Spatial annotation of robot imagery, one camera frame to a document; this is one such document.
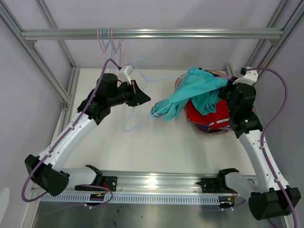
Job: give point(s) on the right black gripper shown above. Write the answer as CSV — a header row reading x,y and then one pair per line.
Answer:
x,y
225,87

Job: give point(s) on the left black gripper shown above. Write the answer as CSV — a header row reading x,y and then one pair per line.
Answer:
x,y
137,97

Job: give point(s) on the red trousers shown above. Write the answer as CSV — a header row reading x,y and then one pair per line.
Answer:
x,y
192,113

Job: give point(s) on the black white patterned trousers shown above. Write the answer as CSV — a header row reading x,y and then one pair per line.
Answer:
x,y
214,74

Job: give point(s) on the teal trousers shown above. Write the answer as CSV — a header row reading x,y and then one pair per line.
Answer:
x,y
198,86

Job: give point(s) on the light blue wire hanger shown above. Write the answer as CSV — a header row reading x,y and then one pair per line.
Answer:
x,y
105,39

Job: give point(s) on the lilac trousers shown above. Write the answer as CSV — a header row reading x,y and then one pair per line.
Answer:
x,y
217,122

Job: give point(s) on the salmon pink wire hanger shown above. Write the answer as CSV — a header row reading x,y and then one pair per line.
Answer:
x,y
117,47

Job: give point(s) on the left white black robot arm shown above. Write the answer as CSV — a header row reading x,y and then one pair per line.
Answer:
x,y
47,169

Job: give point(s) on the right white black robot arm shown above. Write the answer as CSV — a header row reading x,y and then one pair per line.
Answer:
x,y
272,195

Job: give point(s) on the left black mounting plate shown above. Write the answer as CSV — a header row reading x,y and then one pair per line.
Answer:
x,y
109,182

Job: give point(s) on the black mounting plate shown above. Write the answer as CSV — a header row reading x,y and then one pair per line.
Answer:
x,y
109,182
213,185

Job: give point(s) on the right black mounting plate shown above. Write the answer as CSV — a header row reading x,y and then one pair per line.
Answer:
x,y
213,185

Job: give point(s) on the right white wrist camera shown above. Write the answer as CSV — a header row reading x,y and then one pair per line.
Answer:
x,y
249,76

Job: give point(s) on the aluminium hanging rail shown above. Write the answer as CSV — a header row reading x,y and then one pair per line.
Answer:
x,y
151,33

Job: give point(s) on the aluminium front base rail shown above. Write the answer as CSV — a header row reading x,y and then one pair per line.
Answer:
x,y
152,182

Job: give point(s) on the slotted grey cable duct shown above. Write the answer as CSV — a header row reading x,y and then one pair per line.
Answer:
x,y
133,199

